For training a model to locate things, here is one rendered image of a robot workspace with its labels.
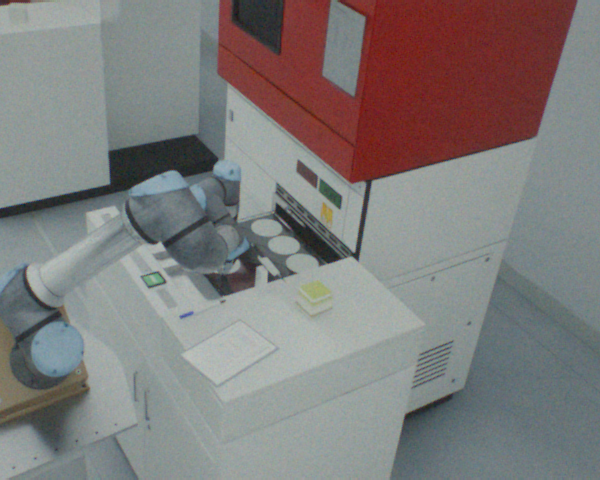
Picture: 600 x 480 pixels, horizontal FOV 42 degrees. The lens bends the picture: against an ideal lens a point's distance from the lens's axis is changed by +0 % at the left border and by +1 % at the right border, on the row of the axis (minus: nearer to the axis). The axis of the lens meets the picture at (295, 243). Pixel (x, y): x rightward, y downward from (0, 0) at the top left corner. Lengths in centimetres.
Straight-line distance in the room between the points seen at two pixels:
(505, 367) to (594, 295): 52
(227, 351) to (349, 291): 43
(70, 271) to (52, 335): 15
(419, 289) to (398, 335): 58
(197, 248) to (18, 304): 43
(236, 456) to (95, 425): 36
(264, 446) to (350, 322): 39
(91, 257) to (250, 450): 66
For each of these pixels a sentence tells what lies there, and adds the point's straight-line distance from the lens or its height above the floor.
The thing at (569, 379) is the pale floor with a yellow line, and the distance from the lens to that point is 367.
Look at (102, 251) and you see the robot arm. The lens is 176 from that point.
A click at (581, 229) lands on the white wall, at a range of 371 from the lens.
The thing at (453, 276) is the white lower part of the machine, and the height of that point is 73.
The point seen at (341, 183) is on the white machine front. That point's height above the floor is 116.
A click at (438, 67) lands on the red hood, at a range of 222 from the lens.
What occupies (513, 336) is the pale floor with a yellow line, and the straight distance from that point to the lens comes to 378.
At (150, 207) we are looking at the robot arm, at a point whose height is 142.
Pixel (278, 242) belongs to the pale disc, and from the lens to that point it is 250.
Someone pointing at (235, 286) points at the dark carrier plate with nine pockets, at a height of 90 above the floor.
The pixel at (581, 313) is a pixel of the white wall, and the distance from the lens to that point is 385.
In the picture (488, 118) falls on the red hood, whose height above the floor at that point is 133.
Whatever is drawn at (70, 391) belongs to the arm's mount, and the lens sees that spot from 211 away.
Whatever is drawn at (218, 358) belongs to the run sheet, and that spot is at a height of 97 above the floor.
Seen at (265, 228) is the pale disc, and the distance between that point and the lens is 256.
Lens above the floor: 233
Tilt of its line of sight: 35 degrees down
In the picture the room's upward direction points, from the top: 6 degrees clockwise
